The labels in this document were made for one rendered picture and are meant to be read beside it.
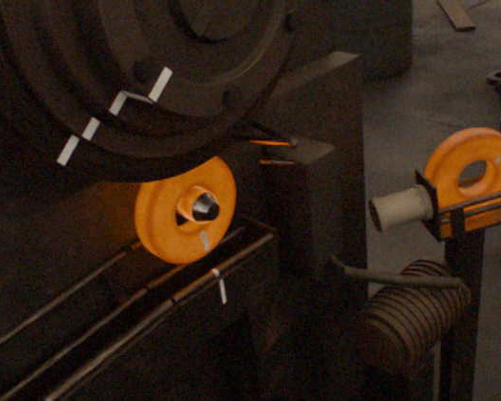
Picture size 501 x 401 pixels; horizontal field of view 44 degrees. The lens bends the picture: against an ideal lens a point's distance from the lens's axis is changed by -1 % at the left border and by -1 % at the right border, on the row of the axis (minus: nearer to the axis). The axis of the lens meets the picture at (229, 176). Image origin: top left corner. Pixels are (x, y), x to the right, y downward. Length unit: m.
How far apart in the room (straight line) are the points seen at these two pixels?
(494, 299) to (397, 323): 0.93
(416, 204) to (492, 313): 0.91
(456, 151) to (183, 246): 0.47
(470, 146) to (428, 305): 0.27
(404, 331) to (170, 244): 0.43
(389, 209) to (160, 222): 0.40
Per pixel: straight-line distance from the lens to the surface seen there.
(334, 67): 1.13
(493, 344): 1.83
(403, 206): 1.05
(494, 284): 2.03
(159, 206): 0.80
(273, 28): 0.73
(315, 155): 0.97
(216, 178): 0.86
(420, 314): 1.10
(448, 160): 1.05
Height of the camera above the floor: 1.23
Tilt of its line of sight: 27 degrees down
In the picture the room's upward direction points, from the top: 8 degrees counter-clockwise
